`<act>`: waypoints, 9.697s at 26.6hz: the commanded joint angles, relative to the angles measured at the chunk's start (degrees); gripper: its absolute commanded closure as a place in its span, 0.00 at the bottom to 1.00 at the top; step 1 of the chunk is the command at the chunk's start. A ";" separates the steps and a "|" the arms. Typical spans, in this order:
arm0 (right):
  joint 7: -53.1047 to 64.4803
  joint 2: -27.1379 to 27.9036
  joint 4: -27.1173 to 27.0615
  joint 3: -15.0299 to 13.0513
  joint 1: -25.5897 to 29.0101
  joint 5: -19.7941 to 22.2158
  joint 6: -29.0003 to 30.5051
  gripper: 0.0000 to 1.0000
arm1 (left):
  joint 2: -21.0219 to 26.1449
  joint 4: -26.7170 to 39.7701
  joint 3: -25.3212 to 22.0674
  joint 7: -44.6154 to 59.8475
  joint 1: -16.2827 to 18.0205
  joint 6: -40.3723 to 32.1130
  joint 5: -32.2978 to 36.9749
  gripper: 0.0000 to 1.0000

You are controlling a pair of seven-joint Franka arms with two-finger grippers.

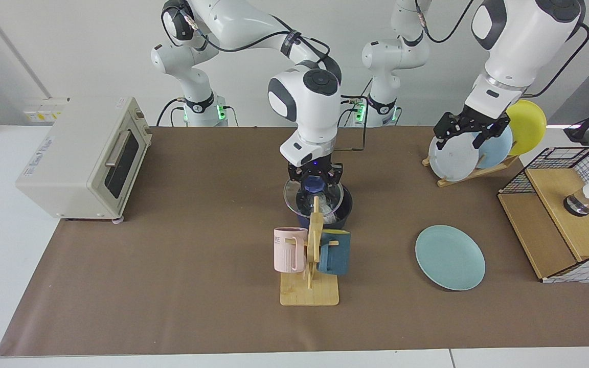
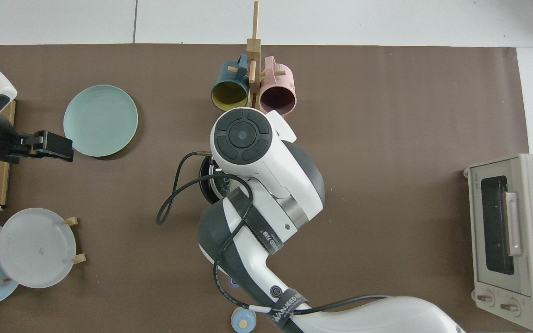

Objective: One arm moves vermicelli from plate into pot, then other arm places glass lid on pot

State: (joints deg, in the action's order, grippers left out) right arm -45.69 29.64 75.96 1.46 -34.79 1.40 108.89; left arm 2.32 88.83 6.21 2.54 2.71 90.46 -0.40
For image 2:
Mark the glass lid with blue knob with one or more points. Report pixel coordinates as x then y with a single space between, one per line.
208 185

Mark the teal round plate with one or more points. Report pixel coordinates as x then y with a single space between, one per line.
100 120

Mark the pale grey plate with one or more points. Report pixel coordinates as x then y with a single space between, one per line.
35 247

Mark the wooden plate rack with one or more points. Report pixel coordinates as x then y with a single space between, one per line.
79 259

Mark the dark teal cup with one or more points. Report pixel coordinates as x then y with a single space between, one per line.
229 95

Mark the wooden cup stand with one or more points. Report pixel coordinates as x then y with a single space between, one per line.
253 51

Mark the pink ribbed cup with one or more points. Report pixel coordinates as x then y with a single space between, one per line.
278 97

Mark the small blue round thing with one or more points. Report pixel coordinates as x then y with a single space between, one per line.
243 320

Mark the brown table cloth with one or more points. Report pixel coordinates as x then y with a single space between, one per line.
387 115

